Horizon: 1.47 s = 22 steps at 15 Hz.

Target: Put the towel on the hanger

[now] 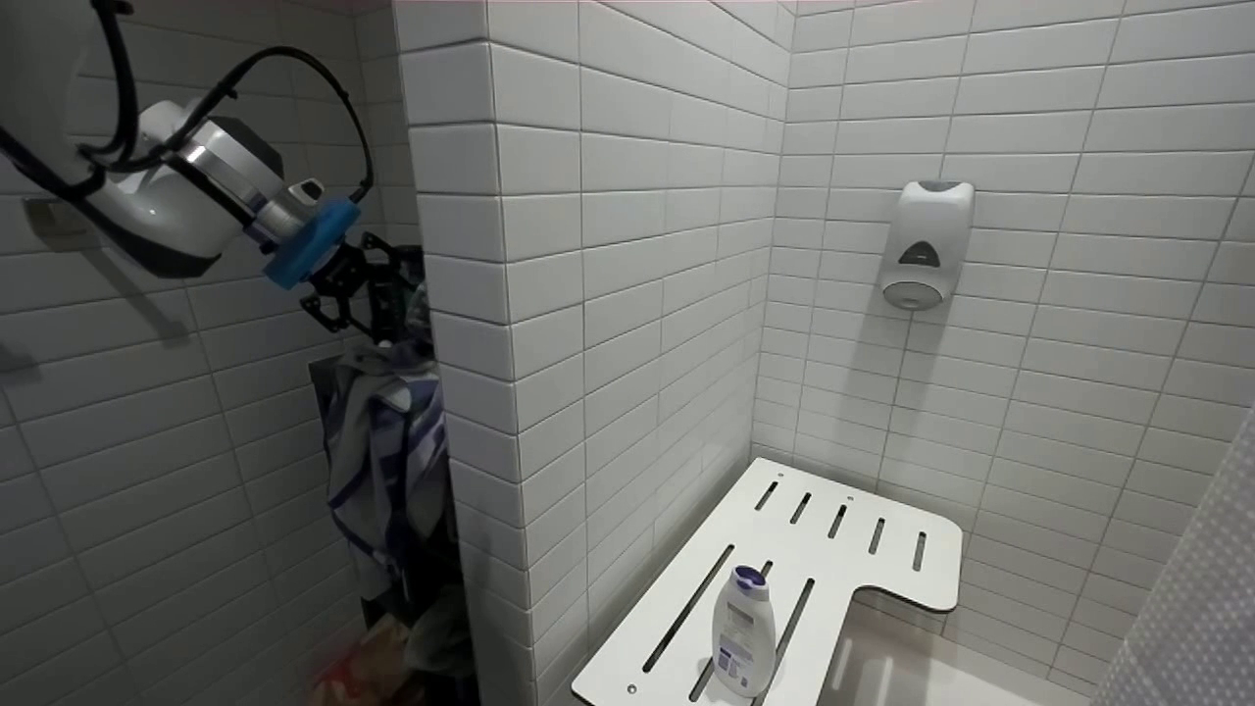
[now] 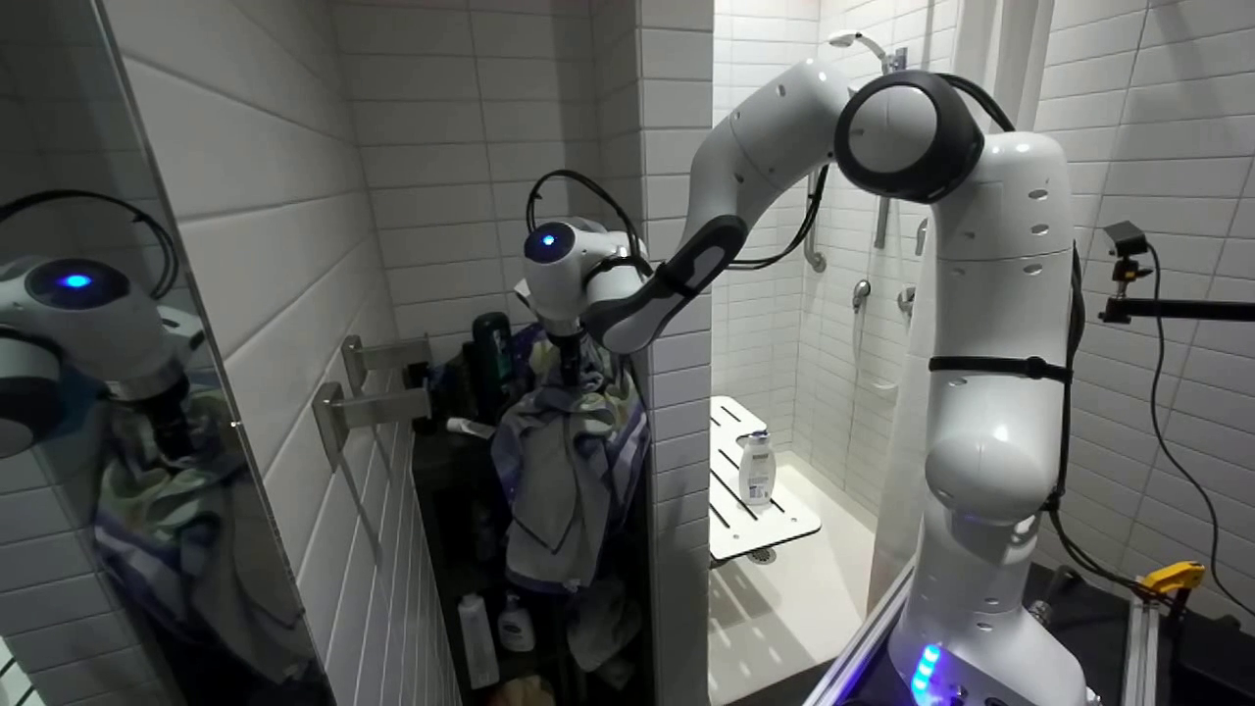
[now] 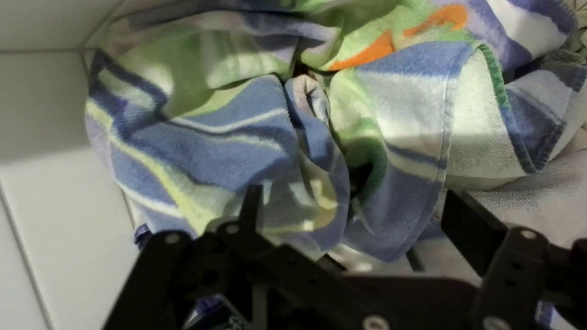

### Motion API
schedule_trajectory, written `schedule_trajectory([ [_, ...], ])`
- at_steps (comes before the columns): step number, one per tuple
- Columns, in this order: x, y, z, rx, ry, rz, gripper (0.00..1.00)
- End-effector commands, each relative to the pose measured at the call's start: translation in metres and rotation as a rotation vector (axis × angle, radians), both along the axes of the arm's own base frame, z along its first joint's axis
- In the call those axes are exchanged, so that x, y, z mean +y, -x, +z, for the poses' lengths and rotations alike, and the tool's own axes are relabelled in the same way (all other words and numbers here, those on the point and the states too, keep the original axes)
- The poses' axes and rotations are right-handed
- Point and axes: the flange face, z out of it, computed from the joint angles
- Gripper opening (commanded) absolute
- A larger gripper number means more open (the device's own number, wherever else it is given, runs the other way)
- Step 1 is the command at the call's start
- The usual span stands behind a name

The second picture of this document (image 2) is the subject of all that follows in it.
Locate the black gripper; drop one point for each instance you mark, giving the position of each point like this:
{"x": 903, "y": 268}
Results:
{"x": 567, "y": 360}

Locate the wall mirror panel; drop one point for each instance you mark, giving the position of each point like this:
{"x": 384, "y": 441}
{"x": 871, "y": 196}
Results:
{"x": 121, "y": 434}

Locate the white slatted shower seat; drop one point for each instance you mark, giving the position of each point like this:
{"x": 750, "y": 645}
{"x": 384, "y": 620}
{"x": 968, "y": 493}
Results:
{"x": 750, "y": 511}

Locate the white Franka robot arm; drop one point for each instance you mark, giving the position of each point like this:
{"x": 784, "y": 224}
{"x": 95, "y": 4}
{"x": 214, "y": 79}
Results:
{"x": 993, "y": 395}

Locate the white squat bottle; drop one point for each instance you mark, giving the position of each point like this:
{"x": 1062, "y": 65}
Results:
{"x": 518, "y": 629}

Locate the white bottle on seat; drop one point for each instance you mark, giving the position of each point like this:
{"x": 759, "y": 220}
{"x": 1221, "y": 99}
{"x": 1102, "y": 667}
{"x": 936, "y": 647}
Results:
{"x": 755, "y": 468}

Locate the tall black bottle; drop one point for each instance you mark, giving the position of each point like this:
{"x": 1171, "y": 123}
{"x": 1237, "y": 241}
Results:
{"x": 492, "y": 365}

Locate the metal wall towel hanger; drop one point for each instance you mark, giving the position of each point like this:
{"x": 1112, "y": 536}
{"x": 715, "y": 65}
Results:
{"x": 360, "y": 395}

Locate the black camera on boom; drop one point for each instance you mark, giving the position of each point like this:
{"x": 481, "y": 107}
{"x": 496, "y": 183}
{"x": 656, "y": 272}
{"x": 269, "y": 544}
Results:
{"x": 1150, "y": 294}

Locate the chrome shower head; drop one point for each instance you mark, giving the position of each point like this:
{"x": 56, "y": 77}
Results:
{"x": 870, "y": 43}

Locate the chrome shower valve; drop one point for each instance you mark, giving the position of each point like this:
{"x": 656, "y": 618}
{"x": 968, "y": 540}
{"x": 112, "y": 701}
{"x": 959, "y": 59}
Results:
{"x": 862, "y": 292}

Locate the yellow clamp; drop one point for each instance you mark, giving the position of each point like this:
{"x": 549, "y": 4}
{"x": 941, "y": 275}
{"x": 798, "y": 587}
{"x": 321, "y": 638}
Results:
{"x": 1168, "y": 578}

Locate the small white plastic bottle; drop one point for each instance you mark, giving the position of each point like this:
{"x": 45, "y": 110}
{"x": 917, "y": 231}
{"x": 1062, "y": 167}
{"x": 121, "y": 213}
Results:
{"x": 478, "y": 639}

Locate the blue green patterned towel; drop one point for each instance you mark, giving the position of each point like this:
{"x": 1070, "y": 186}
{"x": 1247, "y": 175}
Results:
{"x": 562, "y": 482}

